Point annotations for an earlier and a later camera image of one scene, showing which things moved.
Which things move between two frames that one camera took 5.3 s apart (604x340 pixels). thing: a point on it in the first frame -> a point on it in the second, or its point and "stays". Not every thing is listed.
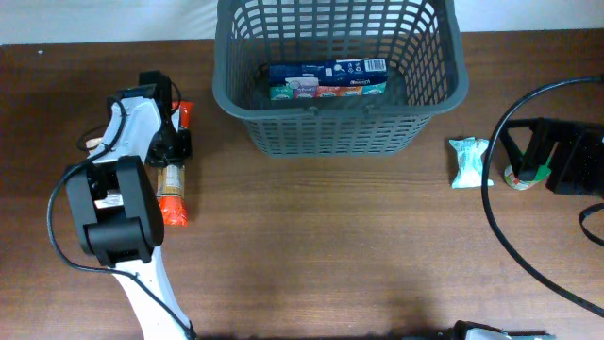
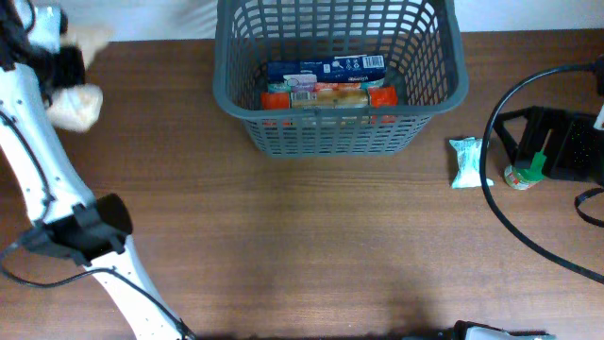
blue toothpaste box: (327, 78) stays
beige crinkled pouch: (92, 143) -> (77, 107)
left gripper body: (174, 142) -> (59, 66)
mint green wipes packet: (470, 153) stays
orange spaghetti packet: (171, 180) -> (331, 94)
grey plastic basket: (420, 40) stays
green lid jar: (512, 180) stays
